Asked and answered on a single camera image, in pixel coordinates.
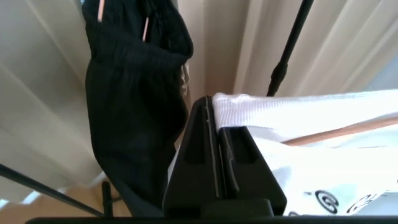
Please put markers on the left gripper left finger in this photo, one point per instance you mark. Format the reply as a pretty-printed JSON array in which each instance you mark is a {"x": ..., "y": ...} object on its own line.
[{"x": 192, "y": 180}]

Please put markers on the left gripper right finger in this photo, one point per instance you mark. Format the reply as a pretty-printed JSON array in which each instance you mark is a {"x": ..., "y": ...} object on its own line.
[{"x": 252, "y": 180}]

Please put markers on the white garment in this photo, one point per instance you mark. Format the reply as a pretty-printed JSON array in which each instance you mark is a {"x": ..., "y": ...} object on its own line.
[{"x": 311, "y": 149}]

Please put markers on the black clothes rack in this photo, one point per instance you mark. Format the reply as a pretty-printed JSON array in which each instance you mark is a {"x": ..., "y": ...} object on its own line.
[{"x": 287, "y": 53}]

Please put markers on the beige curtain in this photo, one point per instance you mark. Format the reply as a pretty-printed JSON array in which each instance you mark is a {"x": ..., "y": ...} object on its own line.
[{"x": 46, "y": 77}]

